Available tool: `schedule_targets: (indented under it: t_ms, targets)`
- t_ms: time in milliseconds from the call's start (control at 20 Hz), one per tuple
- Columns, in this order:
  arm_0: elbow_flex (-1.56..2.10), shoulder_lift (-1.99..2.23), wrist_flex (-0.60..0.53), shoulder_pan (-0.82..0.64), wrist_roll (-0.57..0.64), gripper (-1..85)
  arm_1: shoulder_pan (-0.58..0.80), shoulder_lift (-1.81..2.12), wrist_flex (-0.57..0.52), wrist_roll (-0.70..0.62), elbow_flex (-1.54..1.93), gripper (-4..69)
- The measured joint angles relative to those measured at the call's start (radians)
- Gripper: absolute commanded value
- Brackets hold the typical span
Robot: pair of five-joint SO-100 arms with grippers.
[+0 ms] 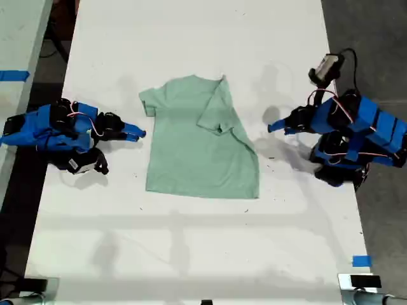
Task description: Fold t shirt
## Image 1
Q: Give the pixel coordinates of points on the black camera stalk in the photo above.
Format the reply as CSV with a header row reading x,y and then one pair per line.
x,y
321,86

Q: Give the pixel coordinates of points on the short blue tape strip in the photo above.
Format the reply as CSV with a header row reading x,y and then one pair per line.
x,y
362,261

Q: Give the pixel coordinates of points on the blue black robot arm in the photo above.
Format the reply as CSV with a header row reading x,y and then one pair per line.
x,y
41,127
365,127

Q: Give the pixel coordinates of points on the black camera box white label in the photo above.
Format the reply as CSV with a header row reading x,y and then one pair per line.
x,y
81,165

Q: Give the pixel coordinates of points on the pale adjacent table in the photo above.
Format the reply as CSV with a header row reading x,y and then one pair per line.
x,y
19,47

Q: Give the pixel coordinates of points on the small black clip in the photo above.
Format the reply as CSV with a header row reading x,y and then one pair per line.
x,y
206,302

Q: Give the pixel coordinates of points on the black camera box grey face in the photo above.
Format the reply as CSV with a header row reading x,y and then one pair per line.
x,y
327,68

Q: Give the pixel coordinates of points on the long blue tape strip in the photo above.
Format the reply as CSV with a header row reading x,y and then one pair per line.
x,y
14,76

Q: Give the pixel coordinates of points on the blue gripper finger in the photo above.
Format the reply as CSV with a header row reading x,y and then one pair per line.
x,y
291,131
133,138
135,128
280,124

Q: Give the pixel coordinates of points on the pale green t-shirt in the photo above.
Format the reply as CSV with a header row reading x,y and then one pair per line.
x,y
190,143

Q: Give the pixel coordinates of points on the white and black small box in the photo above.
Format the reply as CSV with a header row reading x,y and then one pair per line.
x,y
362,281

